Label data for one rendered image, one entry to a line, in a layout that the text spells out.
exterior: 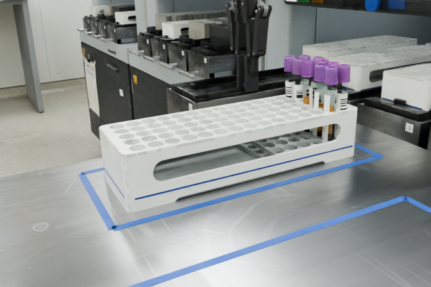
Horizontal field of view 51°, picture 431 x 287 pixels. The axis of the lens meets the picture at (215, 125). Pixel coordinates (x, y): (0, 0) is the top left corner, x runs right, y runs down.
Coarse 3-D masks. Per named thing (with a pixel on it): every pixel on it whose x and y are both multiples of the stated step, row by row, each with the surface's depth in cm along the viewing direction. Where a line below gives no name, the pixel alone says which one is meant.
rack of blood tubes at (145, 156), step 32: (128, 128) 50; (160, 128) 50; (192, 128) 50; (224, 128) 50; (256, 128) 49; (288, 128) 51; (352, 128) 56; (128, 160) 44; (160, 160) 45; (192, 160) 56; (224, 160) 56; (256, 160) 51; (288, 160) 53; (320, 160) 55; (128, 192) 45; (192, 192) 48
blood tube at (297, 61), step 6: (294, 60) 58; (300, 60) 58; (294, 66) 58; (300, 66) 58; (294, 72) 58; (300, 72) 58; (294, 78) 59; (300, 78) 58; (294, 84) 59; (300, 84) 59; (294, 90) 59; (300, 90) 59; (294, 96) 60; (300, 96) 59
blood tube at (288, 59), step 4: (288, 56) 60; (292, 56) 59; (284, 60) 60; (288, 60) 59; (284, 64) 60; (288, 64) 59; (284, 68) 60; (288, 68) 60; (288, 72) 60; (288, 76) 60; (292, 76) 60; (288, 80) 60; (292, 80) 60; (288, 84) 60; (292, 84) 60; (288, 88) 61; (292, 88) 61; (288, 92) 61; (292, 92) 61; (288, 96) 61; (292, 96) 61
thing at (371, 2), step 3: (366, 0) 84; (369, 0) 84; (372, 0) 83; (375, 0) 83; (378, 0) 83; (366, 3) 84; (369, 3) 84; (372, 3) 83; (375, 3) 83; (378, 3) 83; (366, 6) 85; (369, 6) 84; (372, 6) 83; (375, 6) 83; (378, 6) 83; (366, 9) 85; (369, 9) 84; (372, 9) 84; (375, 9) 83
